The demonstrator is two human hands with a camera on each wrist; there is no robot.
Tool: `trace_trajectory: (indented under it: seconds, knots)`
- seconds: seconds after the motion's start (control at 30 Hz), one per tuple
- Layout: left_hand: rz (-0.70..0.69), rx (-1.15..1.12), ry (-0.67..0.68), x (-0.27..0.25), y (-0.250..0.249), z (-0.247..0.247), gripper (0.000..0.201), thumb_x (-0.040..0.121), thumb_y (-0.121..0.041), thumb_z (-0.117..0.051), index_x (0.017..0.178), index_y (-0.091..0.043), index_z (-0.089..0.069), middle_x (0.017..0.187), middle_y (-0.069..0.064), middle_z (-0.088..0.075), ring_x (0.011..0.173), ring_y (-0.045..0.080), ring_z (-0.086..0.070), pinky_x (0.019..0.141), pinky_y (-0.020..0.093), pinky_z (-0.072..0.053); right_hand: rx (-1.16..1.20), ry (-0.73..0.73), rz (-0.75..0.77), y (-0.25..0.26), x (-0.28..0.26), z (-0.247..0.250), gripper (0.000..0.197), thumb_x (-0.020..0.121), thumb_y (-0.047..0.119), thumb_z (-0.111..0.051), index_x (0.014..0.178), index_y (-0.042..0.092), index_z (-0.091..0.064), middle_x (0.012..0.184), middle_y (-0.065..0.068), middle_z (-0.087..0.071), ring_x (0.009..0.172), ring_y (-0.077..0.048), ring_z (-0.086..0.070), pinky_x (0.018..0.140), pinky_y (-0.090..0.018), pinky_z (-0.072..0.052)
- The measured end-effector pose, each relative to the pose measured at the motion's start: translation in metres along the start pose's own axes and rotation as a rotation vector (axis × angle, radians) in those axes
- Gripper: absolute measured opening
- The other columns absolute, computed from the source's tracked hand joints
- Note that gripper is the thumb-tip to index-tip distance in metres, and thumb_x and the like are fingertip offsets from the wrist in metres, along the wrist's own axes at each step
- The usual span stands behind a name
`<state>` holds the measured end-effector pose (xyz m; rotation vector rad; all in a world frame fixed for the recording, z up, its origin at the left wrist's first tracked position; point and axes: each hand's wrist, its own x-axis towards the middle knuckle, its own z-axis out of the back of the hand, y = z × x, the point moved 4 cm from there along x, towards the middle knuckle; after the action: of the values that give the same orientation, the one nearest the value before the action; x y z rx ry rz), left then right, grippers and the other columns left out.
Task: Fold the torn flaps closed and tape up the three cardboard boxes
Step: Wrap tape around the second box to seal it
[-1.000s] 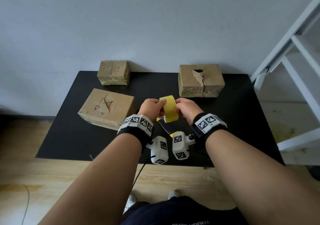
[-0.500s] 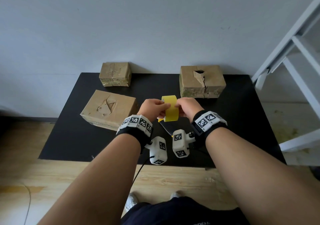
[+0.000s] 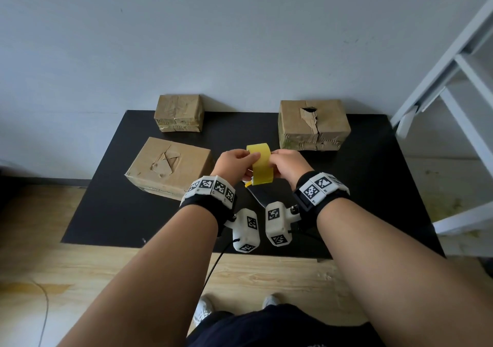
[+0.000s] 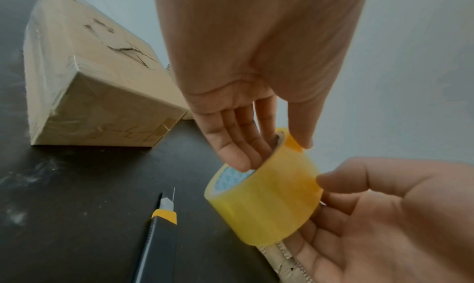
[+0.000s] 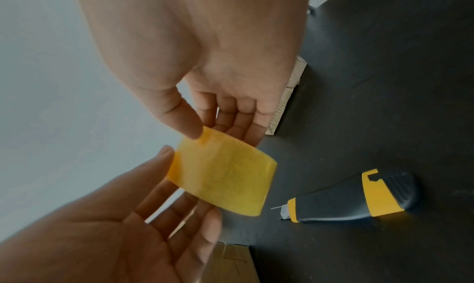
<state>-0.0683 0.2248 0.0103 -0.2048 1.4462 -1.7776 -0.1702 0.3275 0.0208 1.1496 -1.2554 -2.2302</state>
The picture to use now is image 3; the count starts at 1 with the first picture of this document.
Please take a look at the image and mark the white metal shelf frame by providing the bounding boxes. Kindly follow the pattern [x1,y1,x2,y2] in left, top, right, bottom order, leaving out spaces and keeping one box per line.
[389,0,493,257]

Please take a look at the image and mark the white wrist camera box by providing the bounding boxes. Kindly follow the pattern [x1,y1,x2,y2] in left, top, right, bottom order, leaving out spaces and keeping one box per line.
[264,201,301,248]
[225,208,261,254]

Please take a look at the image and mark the small cardboard box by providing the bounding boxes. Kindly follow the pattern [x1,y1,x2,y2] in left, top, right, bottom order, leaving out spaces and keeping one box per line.
[154,94,205,133]

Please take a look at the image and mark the yellow tape roll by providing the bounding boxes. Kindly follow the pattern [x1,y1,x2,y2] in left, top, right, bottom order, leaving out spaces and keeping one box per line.
[245,142,275,186]

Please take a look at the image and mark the white left sneaker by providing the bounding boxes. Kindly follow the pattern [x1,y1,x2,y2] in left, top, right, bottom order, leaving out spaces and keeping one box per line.
[192,295,216,327]

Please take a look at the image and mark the person's left hand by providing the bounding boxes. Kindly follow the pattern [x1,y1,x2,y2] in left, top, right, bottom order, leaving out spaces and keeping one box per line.
[211,148,262,188]

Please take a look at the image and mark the thin grey floor cable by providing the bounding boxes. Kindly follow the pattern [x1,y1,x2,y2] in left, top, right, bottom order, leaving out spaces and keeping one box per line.
[30,279,50,347]

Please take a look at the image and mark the black camera cable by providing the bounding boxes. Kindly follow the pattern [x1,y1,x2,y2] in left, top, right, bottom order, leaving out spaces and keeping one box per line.
[202,238,240,294]

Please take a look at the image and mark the black marker wristband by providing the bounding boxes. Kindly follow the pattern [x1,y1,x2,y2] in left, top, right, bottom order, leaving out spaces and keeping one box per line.
[292,171,351,230]
[180,175,238,238]

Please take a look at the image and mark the person's right hand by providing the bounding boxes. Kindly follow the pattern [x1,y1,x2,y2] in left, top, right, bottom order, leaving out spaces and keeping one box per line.
[268,148,315,190]

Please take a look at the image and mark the black yellow utility knife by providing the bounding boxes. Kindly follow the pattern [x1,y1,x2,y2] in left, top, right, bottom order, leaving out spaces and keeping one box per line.
[244,179,288,209]

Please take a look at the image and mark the person's right forearm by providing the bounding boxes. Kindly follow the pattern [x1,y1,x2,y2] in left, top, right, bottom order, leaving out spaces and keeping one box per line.
[316,198,493,347]

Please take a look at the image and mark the black shorts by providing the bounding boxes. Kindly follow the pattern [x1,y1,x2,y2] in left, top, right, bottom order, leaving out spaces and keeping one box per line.
[186,304,386,347]

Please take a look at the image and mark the person's left forearm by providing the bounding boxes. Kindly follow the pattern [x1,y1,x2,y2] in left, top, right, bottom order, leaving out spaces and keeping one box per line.
[58,204,220,347]

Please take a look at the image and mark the wide cardboard box torn flap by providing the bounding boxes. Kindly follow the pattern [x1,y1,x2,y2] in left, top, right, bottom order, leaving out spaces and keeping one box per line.
[278,99,352,152]

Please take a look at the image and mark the tall cardboard box square hole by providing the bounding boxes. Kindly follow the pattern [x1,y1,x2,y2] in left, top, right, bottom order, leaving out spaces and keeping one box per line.
[124,136,215,202]

